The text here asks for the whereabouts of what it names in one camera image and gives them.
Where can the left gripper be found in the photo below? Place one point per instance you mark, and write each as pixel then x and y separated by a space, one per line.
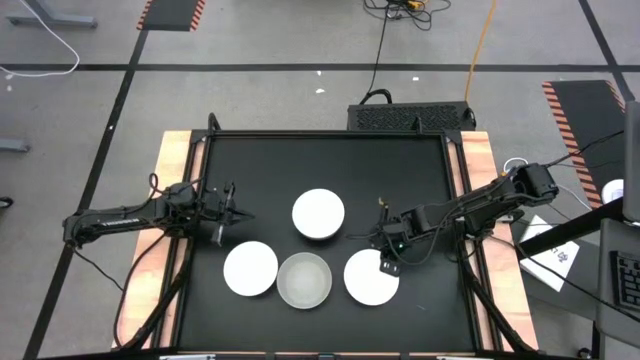
pixel 212 205

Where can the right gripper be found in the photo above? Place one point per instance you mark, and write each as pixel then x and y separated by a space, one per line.
pixel 395 232

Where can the white bowl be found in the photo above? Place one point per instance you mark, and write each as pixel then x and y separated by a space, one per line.
pixel 318 212
pixel 367 285
pixel 250 268

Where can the light grey bowl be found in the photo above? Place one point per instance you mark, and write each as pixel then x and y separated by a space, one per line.
pixel 304 280

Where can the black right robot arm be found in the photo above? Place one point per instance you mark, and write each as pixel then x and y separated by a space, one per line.
pixel 480 202

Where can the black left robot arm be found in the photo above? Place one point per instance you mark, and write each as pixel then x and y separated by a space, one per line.
pixel 120 220

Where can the wooden table board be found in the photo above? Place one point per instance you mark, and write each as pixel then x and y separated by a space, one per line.
pixel 172 155
pixel 480 155

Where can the black perforated computer case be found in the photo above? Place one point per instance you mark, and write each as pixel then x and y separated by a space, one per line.
pixel 390 117

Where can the white paper sheet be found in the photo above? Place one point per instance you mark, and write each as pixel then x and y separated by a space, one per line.
pixel 547 272

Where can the black diagonal bar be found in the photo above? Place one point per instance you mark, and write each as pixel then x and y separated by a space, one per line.
pixel 570 228

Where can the hazard-striped black floor mat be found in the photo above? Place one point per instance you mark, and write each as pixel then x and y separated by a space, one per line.
pixel 590 120
pixel 170 14

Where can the white round object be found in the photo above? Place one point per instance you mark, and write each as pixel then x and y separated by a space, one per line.
pixel 612 191

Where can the grey desk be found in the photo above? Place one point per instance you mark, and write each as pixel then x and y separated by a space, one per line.
pixel 622 235

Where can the grey metal table foot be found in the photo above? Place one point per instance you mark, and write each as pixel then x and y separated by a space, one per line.
pixel 55 21
pixel 12 145

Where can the black keyboard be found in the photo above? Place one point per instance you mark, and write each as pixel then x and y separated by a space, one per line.
pixel 627 280

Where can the grey monitor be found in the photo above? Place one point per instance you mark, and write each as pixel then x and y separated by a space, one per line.
pixel 632 160

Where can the black metal frame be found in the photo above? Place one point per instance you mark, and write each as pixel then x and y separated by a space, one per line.
pixel 325 134

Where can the silver bracket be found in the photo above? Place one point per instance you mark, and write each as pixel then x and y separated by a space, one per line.
pixel 187 357

